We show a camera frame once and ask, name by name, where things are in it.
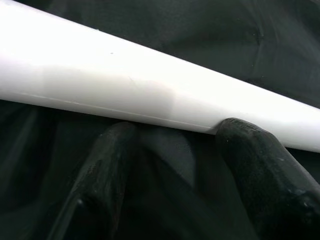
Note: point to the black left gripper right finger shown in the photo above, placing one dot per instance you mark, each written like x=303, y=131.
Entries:
x=270, y=180

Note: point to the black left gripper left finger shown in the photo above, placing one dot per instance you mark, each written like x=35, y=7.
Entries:
x=100, y=180

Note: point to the white plastic table leg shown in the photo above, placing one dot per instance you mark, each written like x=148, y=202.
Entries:
x=100, y=75

